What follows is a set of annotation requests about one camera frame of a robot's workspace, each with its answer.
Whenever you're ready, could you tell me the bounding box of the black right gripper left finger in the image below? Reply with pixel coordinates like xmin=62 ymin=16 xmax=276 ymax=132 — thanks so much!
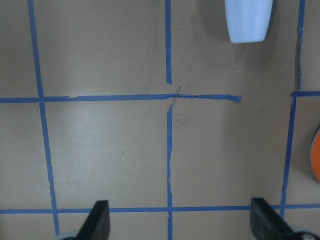
xmin=77 ymin=200 xmax=111 ymax=240

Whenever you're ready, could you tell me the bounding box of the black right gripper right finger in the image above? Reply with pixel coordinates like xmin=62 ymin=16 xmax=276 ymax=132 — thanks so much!
xmin=250 ymin=197 xmax=295 ymax=240

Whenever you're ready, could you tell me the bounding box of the light blue cup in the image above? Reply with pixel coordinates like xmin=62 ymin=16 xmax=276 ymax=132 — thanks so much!
xmin=224 ymin=0 xmax=273 ymax=44

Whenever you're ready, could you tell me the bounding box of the orange can with grey lid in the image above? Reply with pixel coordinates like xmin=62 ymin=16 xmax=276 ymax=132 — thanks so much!
xmin=309 ymin=128 xmax=320 ymax=183

